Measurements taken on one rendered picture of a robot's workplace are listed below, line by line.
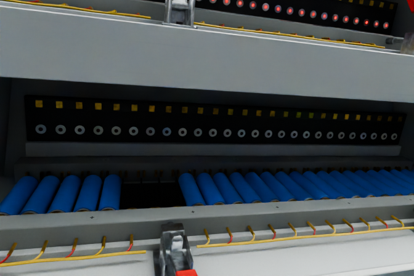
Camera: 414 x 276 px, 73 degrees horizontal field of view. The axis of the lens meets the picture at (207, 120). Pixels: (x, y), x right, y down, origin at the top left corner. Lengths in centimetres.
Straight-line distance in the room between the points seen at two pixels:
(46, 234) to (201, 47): 18
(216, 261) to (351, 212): 15
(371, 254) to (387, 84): 16
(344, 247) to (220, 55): 21
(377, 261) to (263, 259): 10
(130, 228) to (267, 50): 18
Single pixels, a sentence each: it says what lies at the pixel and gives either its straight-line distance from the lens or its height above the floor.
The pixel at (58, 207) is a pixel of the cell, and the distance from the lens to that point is 28.
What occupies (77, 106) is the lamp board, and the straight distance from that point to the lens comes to 35.
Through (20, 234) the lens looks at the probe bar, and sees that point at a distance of 26.
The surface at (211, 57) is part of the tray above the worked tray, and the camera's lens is 22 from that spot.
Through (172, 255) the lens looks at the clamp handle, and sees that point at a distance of 21.
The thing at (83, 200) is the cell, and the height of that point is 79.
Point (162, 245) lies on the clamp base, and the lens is 22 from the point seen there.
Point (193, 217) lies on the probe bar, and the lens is 25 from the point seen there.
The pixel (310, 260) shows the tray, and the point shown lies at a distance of 28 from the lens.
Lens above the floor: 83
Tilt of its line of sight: 6 degrees up
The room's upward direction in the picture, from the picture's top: straight up
